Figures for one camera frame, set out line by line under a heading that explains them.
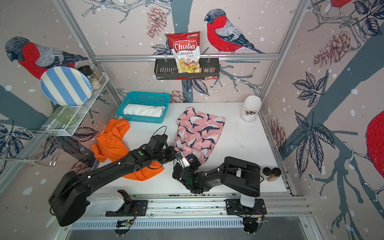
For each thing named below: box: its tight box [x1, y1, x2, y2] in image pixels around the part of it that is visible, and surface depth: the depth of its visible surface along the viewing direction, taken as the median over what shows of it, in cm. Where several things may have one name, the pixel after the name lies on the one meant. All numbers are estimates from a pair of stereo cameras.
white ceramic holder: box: [241, 95, 262, 123], surface depth 106 cm
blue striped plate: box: [40, 66, 93, 107], surface depth 74 cm
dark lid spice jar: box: [77, 65, 102, 90], surface depth 83 cm
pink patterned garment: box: [174, 107, 225, 162], surface depth 103 cm
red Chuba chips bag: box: [166, 31, 202, 74], surface depth 83 cm
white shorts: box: [123, 104, 166, 117], surface depth 110 cm
